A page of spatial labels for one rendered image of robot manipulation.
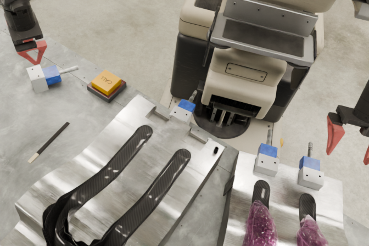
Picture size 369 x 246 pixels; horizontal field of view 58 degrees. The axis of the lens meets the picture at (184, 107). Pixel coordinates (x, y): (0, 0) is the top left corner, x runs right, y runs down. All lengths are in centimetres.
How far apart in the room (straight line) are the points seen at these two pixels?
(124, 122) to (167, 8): 186
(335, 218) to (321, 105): 146
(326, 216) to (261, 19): 49
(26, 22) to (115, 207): 45
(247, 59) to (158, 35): 142
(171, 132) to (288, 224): 33
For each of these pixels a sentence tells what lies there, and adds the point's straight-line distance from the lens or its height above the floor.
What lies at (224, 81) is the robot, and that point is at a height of 80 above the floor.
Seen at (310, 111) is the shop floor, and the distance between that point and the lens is 220.
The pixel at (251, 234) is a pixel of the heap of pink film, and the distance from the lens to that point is 70.
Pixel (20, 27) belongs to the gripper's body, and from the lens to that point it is 86.
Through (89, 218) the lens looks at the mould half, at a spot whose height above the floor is 93.
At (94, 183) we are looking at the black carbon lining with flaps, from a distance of 74.
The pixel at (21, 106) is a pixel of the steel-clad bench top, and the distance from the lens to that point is 100.
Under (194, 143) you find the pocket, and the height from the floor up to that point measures 86.
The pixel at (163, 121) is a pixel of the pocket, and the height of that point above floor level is 86.
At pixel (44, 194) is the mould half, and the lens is 71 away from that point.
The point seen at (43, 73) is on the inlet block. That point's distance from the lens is 99.
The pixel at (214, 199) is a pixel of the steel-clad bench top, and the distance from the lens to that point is 84.
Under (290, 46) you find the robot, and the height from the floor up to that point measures 104.
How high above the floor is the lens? 157
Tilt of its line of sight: 53 degrees down
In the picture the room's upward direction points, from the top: 11 degrees clockwise
